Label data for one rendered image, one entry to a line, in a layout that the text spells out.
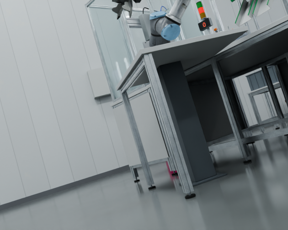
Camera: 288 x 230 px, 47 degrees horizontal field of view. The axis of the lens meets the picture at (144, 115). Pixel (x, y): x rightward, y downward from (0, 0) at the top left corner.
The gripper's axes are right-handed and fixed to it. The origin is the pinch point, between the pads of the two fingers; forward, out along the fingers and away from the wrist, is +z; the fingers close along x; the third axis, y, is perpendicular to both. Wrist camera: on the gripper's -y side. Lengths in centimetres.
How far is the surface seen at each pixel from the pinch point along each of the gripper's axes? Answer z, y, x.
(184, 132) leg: 66, -51, 3
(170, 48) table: 13.1, -23.5, 14.8
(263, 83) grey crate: 30, -283, -120
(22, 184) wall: 235, -34, -359
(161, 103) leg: 44, -16, 22
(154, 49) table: 15.3, -13.5, 13.2
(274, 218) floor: 69, -3, 109
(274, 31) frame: -6, -95, 28
